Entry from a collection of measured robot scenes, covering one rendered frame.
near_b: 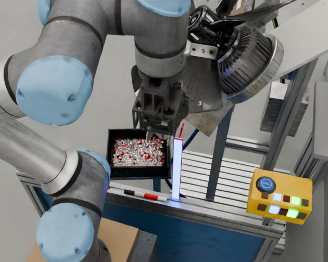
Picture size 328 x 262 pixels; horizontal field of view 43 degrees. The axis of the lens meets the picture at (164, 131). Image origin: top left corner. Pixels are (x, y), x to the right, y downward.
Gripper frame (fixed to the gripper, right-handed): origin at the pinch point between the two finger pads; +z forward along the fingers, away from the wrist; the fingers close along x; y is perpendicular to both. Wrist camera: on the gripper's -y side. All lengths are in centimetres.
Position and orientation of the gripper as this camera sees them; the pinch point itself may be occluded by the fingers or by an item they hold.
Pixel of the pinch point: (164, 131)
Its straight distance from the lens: 79.7
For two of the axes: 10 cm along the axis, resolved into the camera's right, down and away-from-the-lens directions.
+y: -2.3, 7.8, -5.8
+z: 0.0, 6.0, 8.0
